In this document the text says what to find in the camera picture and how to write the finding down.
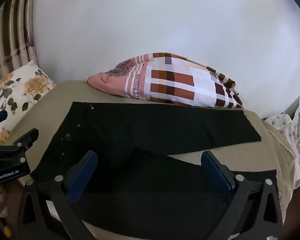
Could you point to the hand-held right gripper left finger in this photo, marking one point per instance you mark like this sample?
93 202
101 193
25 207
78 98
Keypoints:
83 173

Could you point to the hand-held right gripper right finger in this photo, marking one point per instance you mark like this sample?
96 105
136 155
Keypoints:
217 173

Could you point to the black pants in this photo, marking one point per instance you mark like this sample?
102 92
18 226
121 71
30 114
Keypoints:
152 130

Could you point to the floral cream pillow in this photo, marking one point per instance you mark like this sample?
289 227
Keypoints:
27 85

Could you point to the beige textured bed cover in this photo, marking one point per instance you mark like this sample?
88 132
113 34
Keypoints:
265 155

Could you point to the striped beige curtain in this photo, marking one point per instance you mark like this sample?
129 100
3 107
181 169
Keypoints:
12 30

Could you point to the white dotted cloth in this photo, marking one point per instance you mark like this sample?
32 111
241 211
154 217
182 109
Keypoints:
297 130

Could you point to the pink patterned cloth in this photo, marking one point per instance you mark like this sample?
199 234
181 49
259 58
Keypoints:
175 80

